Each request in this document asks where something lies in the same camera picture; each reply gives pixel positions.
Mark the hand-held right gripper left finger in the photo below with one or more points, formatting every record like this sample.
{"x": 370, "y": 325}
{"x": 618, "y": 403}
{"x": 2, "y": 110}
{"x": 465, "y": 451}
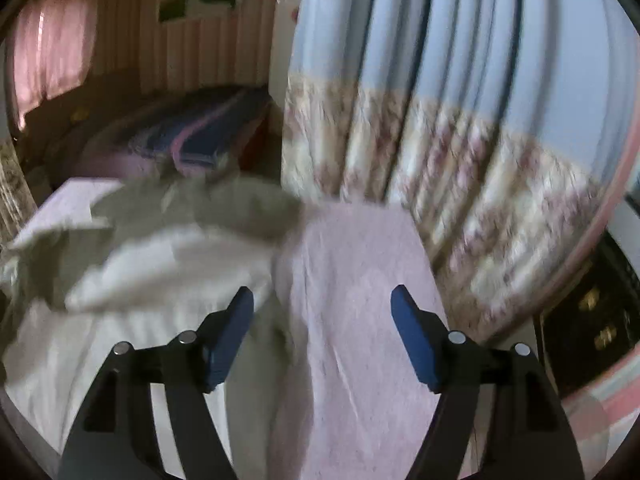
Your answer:
{"x": 227, "y": 345}

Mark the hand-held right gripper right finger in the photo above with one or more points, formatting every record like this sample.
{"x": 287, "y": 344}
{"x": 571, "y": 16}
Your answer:
{"x": 415, "y": 340}

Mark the white and grey garment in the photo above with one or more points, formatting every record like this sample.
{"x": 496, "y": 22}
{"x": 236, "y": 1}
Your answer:
{"x": 150, "y": 260}

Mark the pink patterned bed cover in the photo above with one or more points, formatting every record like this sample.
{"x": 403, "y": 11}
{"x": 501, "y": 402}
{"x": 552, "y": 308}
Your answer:
{"x": 350, "y": 285}

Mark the dark cabinet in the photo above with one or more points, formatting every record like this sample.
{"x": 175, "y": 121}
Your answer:
{"x": 595, "y": 320}

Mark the striped blue pink blanket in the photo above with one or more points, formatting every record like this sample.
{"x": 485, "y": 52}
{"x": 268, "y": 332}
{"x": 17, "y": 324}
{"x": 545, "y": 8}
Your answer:
{"x": 200, "y": 130}

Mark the dark bed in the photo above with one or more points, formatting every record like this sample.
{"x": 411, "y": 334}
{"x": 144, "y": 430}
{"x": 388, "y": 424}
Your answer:
{"x": 75, "y": 145}

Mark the beige floral curtain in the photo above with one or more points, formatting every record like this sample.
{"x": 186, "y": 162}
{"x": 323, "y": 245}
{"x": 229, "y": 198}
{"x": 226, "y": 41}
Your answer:
{"x": 12, "y": 195}

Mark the blue floral curtain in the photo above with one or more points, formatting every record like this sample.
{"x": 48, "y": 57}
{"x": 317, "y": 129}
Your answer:
{"x": 450, "y": 60}

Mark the pink window curtain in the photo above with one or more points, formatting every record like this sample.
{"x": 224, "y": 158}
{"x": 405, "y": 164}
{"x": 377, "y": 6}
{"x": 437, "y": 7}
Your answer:
{"x": 50, "y": 45}

